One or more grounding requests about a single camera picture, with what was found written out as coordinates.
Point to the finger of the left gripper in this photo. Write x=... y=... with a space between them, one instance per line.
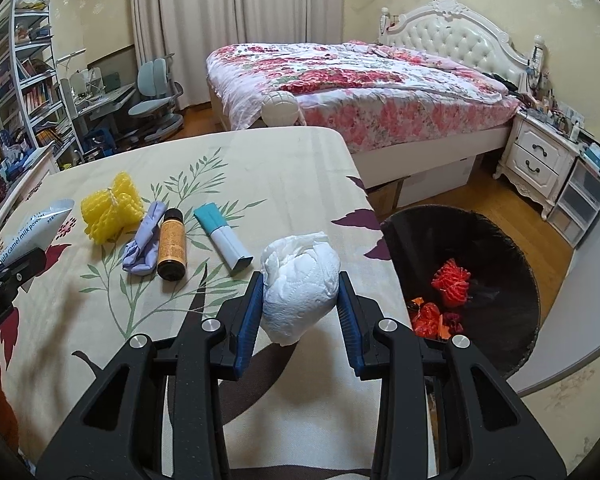
x=22 y=270

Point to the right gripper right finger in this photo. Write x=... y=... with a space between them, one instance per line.
x=358 y=316

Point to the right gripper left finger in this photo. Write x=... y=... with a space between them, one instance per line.
x=240 y=318

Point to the white blue powder tube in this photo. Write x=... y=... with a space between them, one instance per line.
x=38 y=231

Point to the white paper ball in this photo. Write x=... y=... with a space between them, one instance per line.
x=300 y=285

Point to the red plastic bag ball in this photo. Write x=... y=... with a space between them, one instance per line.
x=428 y=321

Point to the amber bottle black cap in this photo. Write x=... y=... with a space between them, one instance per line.
x=172 y=262

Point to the red foam net bundle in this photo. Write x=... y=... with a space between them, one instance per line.
x=452 y=282

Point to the teal white packet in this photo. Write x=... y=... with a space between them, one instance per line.
x=232 y=251

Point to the black lined trash bin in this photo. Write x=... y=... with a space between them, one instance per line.
x=502 y=314

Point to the yellow foam net bundle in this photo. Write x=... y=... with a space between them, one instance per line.
x=107 y=212

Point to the floral patterned tablecloth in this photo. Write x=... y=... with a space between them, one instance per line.
x=299 y=412

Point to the lavender crumpled cloth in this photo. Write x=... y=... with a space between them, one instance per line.
x=140 y=255

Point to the cardboard box under bed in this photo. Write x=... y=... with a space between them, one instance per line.
x=417 y=187

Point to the white bookshelf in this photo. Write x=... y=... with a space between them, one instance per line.
x=33 y=109

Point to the study desk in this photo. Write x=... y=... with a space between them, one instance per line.
x=93 y=95

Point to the bed with floral quilt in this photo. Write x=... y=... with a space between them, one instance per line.
x=399 y=111

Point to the white round bedpost knob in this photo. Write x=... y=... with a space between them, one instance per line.
x=281 y=109

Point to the blue grey desk chair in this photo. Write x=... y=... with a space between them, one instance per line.
x=159 y=94

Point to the plastic drawer unit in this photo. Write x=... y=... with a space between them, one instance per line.
x=578 y=204

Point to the white nightstand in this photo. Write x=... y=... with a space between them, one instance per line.
x=537 y=161

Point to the white tufted headboard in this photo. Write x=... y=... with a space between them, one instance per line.
x=450 y=29

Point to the beige curtains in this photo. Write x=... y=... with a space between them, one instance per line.
x=191 y=29

